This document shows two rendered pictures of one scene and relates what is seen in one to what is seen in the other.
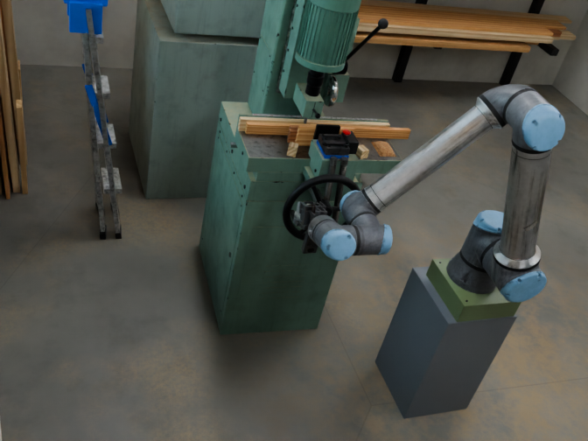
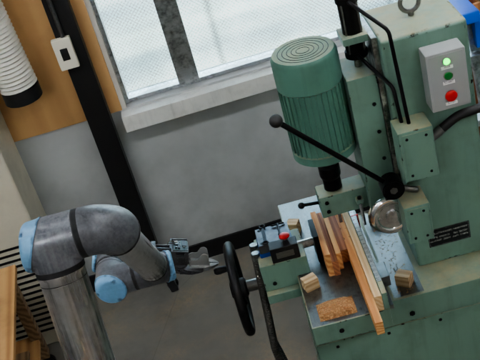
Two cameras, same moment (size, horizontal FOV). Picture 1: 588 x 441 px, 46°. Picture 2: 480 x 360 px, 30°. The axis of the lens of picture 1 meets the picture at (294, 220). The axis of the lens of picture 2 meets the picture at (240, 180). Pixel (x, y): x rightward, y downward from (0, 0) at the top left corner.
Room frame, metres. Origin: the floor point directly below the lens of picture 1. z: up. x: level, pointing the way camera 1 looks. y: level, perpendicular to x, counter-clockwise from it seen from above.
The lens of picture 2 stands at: (3.00, -1.96, 2.48)
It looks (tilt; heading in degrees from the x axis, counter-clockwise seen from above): 32 degrees down; 116
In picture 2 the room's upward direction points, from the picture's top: 16 degrees counter-clockwise
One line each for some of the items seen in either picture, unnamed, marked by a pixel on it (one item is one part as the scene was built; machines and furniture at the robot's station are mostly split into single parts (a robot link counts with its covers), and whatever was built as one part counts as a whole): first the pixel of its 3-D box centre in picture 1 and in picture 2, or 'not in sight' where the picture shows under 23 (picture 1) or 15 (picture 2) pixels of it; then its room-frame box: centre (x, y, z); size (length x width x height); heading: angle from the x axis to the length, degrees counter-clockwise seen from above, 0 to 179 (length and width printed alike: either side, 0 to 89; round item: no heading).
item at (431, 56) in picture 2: not in sight; (444, 75); (2.66, 0.05, 1.40); 0.10 x 0.06 x 0.16; 24
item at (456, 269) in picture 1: (476, 266); not in sight; (2.07, -0.69, 0.68); 0.19 x 0.19 x 0.10
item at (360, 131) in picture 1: (330, 130); (351, 251); (2.35, -0.05, 0.92); 0.66 x 0.02 x 0.04; 114
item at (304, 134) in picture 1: (325, 136); (321, 243); (2.27, -0.03, 0.94); 0.22 x 0.02 x 0.08; 114
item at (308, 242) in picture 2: (328, 140); (305, 243); (2.22, -0.05, 0.95); 0.09 x 0.07 x 0.09; 114
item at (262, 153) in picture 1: (322, 157); (313, 263); (2.23, -0.05, 0.87); 0.61 x 0.30 x 0.06; 114
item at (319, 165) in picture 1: (332, 160); (282, 259); (2.15, -0.08, 0.91); 0.15 x 0.14 x 0.09; 114
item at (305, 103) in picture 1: (308, 101); (343, 198); (2.32, 0.06, 1.03); 0.14 x 0.07 x 0.09; 24
